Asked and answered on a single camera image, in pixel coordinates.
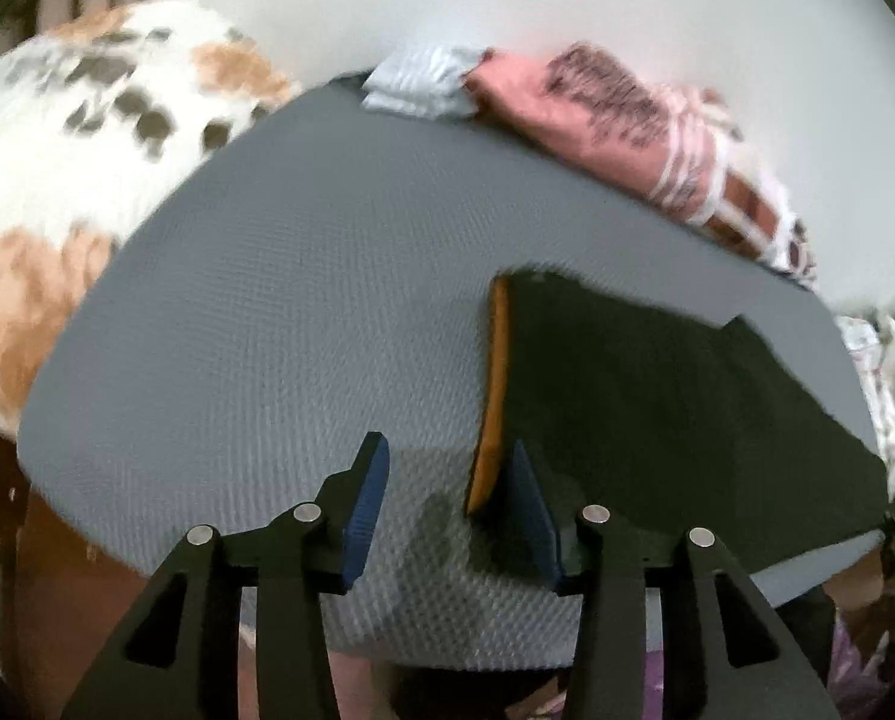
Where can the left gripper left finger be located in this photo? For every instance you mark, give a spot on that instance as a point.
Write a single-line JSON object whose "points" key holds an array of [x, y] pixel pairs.
{"points": [[174, 654]]}

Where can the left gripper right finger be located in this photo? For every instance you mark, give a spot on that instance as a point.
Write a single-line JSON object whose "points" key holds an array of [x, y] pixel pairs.
{"points": [[727, 653]]}

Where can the black pants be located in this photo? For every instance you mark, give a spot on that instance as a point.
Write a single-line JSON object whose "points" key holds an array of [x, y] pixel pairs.
{"points": [[669, 421]]}

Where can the white dotted bedsheet pile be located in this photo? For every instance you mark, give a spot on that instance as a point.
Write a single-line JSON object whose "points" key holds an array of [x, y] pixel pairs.
{"points": [[871, 345]]}

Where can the grey mesh mattress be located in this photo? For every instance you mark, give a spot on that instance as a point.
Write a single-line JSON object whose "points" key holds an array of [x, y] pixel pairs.
{"points": [[325, 276]]}

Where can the pink patchwork folded quilt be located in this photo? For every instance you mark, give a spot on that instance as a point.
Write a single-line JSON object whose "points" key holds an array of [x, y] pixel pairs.
{"points": [[674, 147]]}

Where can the floral orange rose pillow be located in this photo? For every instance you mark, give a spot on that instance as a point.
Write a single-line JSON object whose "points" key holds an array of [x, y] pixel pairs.
{"points": [[100, 119]]}

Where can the light blue striped cloth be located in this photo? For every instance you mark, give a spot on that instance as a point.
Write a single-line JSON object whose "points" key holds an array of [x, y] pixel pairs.
{"points": [[424, 82]]}

